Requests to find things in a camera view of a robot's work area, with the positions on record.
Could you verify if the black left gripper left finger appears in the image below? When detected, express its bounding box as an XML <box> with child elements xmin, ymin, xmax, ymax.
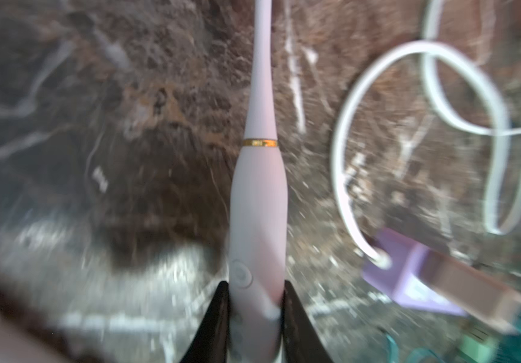
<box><xmin>180</xmin><ymin>281</ymin><xmax>230</xmax><ymax>363</ymax></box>

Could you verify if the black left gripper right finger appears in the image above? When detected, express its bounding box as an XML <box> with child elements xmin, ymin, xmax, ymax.
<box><xmin>282</xmin><ymin>281</ymin><xmax>333</xmax><ymax>363</ymax></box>

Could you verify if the white electric toothbrush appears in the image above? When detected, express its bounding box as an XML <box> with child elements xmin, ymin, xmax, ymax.
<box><xmin>229</xmin><ymin>1</ymin><xmax>288</xmax><ymax>362</ymax></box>

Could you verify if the pink USB charger cube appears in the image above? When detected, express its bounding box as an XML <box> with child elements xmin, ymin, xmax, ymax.
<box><xmin>418</xmin><ymin>250</ymin><xmax>521</xmax><ymax>334</ymax></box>

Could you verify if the purple power strip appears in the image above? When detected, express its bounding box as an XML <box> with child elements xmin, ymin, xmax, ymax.
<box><xmin>362</xmin><ymin>228</ymin><xmax>466</xmax><ymax>316</ymax></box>

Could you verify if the white power strip cable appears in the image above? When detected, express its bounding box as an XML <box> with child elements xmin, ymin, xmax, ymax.
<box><xmin>330</xmin><ymin>0</ymin><xmax>521</xmax><ymax>269</ymax></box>

